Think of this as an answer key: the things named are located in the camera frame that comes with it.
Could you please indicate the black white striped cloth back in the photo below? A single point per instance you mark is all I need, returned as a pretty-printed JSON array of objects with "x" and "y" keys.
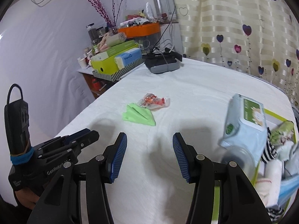
[{"x": 269, "y": 152}]

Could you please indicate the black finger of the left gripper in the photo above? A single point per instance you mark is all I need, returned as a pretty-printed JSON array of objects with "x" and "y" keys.
[
  {"x": 86, "y": 141},
  {"x": 63, "y": 140}
]

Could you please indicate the red snack packet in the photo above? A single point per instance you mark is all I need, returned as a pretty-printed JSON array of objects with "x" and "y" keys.
[{"x": 152, "y": 102}]

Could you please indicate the small green cloth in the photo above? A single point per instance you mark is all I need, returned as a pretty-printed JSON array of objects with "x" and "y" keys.
[{"x": 137, "y": 114}]

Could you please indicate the grey black VR headset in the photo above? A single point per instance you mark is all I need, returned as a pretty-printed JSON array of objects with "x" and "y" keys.
[{"x": 163, "y": 62}]

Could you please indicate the red side cabinet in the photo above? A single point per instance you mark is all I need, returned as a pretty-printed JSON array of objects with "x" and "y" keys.
[{"x": 96, "y": 85}]

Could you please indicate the grey blue sock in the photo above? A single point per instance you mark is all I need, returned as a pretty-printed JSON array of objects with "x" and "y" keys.
[{"x": 291, "y": 166}]

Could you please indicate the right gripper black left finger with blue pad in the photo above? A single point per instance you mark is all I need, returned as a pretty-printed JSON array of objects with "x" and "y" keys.
[{"x": 61, "y": 202}]

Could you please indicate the heart pattern curtain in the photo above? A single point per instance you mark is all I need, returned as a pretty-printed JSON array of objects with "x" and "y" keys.
[{"x": 257, "y": 37}]

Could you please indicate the red berry branches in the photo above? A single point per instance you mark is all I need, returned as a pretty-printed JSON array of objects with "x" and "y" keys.
[{"x": 100, "y": 9}]

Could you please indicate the pale blue white sock bundle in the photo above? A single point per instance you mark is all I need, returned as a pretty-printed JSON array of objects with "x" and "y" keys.
[{"x": 283, "y": 151}]

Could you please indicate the white rolled towel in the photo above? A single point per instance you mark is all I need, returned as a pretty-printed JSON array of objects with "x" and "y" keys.
[{"x": 268, "y": 187}]

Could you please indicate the beige rolled towel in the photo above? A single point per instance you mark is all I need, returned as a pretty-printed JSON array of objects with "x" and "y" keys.
[{"x": 111, "y": 40}]

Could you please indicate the person's left hand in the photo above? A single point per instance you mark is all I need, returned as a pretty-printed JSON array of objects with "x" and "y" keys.
[{"x": 27, "y": 198}]

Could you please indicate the black camera mount with cable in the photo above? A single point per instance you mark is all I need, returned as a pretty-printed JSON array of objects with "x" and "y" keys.
[{"x": 16, "y": 120}]

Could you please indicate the blue tissue pack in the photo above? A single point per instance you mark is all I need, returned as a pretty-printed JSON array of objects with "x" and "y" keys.
[{"x": 127, "y": 57}]

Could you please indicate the light blue cloth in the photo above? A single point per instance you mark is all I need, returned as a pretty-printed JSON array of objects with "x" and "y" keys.
[{"x": 288, "y": 186}]

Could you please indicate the lime green storage box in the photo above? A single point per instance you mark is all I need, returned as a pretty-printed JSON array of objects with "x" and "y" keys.
[{"x": 107, "y": 66}]

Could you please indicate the black white striped cloth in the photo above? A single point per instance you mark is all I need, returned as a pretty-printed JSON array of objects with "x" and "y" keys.
[
  {"x": 269, "y": 152},
  {"x": 275, "y": 213}
]

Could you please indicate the green rolled cloth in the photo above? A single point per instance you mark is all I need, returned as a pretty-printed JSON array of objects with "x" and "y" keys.
[{"x": 283, "y": 133}]

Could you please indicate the striped cardboard tray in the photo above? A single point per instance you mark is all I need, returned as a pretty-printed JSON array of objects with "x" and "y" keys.
[{"x": 117, "y": 75}]

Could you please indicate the dark glass jar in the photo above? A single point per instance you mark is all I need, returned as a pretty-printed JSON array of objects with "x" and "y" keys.
[{"x": 92, "y": 33}]

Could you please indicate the black white striped cloth front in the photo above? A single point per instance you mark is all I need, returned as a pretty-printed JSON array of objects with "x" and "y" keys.
[{"x": 275, "y": 213}]

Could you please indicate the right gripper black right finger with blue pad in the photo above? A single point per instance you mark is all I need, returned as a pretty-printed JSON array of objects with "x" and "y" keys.
[{"x": 238, "y": 201}]

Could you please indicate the orange basket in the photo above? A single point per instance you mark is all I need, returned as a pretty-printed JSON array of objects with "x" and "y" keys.
[{"x": 141, "y": 30}]

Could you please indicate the light blue wet wipes pack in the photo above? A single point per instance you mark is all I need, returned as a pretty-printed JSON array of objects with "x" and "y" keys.
[{"x": 245, "y": 126}]

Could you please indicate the lime green tray box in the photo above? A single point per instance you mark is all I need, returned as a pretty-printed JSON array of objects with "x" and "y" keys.
[{"x": 272, "y": 121}]

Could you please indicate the white paper cup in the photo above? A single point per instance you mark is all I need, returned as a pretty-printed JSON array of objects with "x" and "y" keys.
[{"x": 82, "y": 62}]

